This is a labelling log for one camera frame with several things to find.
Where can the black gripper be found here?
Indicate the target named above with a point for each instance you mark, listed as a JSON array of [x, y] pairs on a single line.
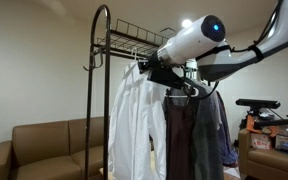
[[150, 63]]

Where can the white shirt hanger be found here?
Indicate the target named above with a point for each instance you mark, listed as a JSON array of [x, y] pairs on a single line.
[[135, 57]]

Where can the white shirt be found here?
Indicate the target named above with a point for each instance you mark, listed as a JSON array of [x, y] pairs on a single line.
[[134, 126]]

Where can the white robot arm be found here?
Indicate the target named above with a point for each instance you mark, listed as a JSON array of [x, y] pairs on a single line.
[[190, 40]]

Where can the black metal clothes rack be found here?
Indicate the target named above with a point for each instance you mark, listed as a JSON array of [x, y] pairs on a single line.
[[106, 100]]

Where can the ceiling air vent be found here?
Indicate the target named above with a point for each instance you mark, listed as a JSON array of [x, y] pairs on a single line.
[[168, 31]]

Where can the white dress hanger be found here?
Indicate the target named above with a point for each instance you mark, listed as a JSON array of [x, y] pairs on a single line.
[[196, 91]]

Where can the round ceiling light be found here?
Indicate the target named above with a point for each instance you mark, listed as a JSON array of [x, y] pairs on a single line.
[[186, 23]]

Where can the brown sleeveless dress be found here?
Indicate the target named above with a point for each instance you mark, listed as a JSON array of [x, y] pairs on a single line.
[[180, 140]]

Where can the grey cardigan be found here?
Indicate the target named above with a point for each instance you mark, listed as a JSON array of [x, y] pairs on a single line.
[[207, 140]]

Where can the purple patterned garment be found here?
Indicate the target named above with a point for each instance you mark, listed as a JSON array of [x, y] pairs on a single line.
[[227, 140]]

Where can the orange clamp tool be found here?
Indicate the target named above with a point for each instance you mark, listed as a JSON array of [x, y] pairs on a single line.
[[250, 124]]

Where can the brown leather sofa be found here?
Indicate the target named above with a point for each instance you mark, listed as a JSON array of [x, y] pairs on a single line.
[[44, 146]]

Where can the white and red box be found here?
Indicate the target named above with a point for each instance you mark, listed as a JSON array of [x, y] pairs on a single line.
[[260, 141]]

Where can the white paper on floor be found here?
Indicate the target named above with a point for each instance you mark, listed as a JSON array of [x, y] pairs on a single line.
[[232, 171]]

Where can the brown leather armchair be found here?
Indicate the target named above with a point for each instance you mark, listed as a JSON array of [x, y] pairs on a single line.
[[270, 163]]

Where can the black stereo camera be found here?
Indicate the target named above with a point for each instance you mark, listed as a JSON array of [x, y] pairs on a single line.
[[257, 103]]

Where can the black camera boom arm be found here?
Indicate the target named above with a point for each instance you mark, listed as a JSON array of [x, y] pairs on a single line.
[[277, 123]]

